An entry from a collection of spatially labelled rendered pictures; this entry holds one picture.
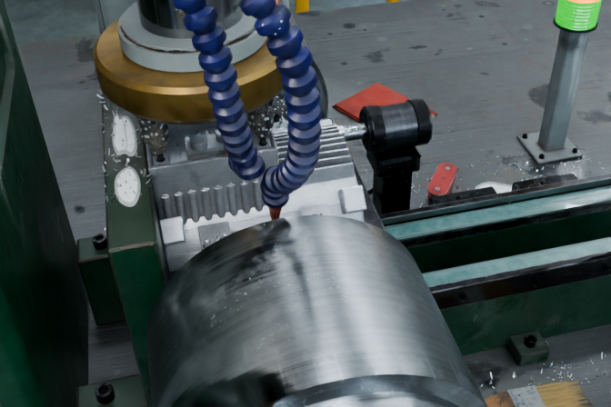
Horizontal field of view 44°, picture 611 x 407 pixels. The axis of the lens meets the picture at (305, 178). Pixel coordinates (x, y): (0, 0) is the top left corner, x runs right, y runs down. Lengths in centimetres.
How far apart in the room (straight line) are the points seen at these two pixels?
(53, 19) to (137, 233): 316
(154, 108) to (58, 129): 81
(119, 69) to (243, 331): 25
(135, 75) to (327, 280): 23
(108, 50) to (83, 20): 302
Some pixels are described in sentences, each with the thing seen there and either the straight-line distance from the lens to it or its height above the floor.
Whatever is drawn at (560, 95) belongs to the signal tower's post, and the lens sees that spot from 126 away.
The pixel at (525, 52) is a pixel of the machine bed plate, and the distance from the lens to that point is 161.
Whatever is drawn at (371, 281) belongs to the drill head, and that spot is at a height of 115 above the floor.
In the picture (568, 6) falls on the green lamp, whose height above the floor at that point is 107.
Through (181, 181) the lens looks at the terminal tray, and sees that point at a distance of 71.
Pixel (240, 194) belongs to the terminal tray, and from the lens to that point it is 73.
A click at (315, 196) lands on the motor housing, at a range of 75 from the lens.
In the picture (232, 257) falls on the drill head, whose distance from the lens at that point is 58.
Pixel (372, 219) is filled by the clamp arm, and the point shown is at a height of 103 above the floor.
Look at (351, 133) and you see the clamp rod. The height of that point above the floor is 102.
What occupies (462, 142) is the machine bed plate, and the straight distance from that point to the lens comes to 132.
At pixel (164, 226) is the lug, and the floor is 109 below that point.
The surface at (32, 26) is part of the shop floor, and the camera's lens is 373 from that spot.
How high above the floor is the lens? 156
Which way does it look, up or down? 38 degrees down
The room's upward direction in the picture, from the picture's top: 2 degrees counter-clockwise
